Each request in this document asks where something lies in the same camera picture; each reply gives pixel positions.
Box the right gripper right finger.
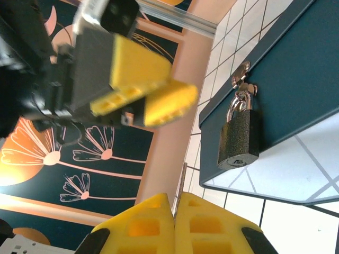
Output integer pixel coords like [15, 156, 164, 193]
[173, 192, 279, 254]

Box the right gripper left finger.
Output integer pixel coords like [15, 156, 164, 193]
[75, 192, 176, 254]

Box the small metal key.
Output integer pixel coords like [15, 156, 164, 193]
[173, 161, 189, 219]

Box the dark grey padlock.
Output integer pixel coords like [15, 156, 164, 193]
[216, 88, 262, 170]

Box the dark blue starry-print box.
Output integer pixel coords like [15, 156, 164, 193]
[198, 0, 339, 208]

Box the brass box hasp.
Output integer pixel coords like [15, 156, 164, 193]
[230, 60, 259, 97]

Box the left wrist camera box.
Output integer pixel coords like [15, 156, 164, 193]
[73, 0, 140, 37]

